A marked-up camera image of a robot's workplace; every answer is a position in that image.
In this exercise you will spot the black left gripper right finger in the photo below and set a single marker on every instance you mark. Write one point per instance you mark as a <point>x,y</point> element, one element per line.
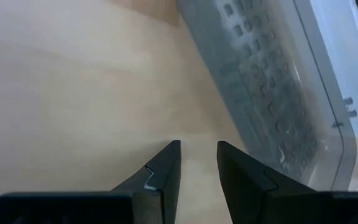
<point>244,183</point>

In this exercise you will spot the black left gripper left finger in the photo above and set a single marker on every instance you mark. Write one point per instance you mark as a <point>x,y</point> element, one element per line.
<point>166,174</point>

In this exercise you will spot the clear plastic pencil box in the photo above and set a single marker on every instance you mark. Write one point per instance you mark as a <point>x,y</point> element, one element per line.
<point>259,77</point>

